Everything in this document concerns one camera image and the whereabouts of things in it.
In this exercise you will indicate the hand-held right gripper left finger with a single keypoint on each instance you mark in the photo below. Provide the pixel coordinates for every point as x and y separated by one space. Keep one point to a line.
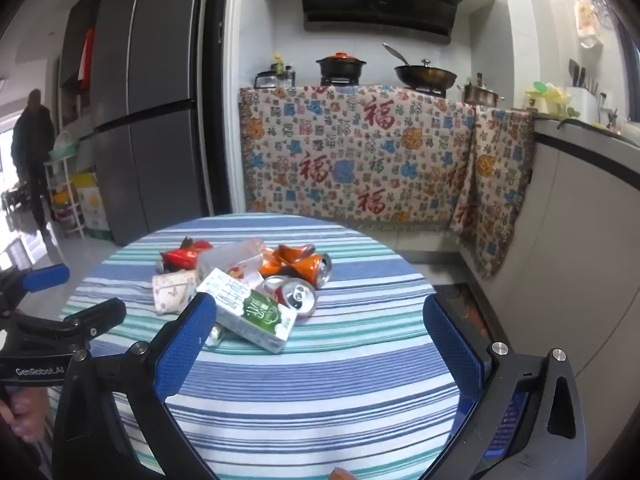
185 345

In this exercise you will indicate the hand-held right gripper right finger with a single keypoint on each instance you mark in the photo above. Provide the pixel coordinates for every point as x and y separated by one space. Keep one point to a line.
450 345

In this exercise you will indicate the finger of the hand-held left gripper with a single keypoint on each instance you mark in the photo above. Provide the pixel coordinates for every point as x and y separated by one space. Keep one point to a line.
47 277
100 315

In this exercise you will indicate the patterned paper cup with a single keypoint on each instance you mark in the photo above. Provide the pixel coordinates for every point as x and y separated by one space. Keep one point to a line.
172 292

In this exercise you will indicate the white green milk carton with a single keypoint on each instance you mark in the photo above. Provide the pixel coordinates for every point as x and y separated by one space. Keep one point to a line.
250 317

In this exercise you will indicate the red foil snack wrapper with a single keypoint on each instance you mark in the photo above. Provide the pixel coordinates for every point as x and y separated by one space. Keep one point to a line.
182 259

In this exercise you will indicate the clear plastic box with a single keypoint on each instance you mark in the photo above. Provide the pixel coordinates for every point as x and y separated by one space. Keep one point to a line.
227 257

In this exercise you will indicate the crushed red soda can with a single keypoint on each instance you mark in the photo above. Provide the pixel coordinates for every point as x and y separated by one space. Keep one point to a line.
297 297

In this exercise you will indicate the person's left hand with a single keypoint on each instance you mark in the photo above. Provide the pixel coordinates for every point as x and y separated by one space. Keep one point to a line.
25 412

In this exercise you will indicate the dark floor mat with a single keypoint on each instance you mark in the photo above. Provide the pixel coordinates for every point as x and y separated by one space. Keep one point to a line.
465 310

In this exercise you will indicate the yellow cardboard box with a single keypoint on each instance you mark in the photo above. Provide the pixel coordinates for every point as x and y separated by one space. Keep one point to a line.
92 205

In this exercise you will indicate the white shelf rack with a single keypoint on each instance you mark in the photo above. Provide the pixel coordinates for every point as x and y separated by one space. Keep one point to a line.
75 195

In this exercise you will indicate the green basin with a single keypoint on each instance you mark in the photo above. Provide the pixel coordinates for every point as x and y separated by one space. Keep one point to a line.
64 147

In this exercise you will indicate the round striped table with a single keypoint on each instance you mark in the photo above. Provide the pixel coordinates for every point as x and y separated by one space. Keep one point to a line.
325 385

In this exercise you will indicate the white kitchen counter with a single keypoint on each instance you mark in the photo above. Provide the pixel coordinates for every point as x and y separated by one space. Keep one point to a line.
575 210

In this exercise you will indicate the grey refrigerator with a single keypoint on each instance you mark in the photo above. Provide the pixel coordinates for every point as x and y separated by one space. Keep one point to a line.
160 110

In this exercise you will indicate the printed patterned cloth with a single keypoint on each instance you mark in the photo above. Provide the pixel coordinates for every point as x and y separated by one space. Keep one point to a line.
350 160

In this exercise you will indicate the red hanging cloth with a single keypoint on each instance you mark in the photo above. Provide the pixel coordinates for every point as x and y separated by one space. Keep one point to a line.
87 60

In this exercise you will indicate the steel pot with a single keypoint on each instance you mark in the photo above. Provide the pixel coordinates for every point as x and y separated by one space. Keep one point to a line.
480 95

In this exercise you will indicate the yellow green plastic container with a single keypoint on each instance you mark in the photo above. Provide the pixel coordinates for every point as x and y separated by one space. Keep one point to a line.
542 97

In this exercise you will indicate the black wok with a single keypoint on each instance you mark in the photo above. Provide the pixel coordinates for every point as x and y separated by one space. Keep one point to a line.
425 77

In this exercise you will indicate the black condiment rack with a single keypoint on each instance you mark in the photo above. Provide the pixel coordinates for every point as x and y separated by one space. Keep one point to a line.
265 81

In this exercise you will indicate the white knife holder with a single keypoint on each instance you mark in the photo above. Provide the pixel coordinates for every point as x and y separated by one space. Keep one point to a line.
582 102

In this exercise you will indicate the black gas stove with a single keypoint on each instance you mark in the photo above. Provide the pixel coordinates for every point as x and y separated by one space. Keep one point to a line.
340 81

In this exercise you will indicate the black pot with orange lid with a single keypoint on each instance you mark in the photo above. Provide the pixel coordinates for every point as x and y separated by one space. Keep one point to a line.
341 66

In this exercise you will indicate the black range hood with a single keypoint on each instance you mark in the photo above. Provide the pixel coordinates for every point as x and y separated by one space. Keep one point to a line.
380 0

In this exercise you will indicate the hanging plastic bag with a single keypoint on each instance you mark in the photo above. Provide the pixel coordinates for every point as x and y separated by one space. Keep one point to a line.
587 17

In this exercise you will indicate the grey wall cabinet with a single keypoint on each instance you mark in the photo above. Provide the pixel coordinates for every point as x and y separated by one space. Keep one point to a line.
75 10

